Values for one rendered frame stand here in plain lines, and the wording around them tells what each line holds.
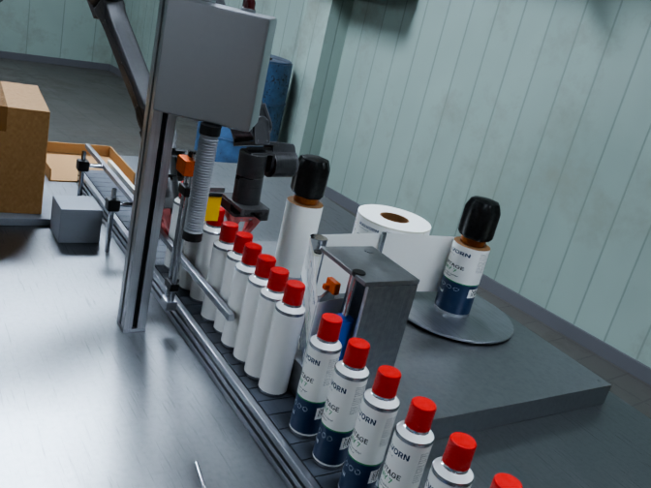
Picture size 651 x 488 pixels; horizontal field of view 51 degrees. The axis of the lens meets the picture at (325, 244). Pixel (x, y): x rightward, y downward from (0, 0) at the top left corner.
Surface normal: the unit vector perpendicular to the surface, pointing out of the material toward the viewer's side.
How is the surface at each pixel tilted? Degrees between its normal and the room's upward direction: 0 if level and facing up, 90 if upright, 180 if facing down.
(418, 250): 90
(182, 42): 90
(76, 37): 90
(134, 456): 0
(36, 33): 90
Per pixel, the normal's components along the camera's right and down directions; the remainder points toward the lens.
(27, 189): 0.44, 0.40
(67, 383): 0.22, -0.92
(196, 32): -0.06, 0.33
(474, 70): -0.77, 0.05
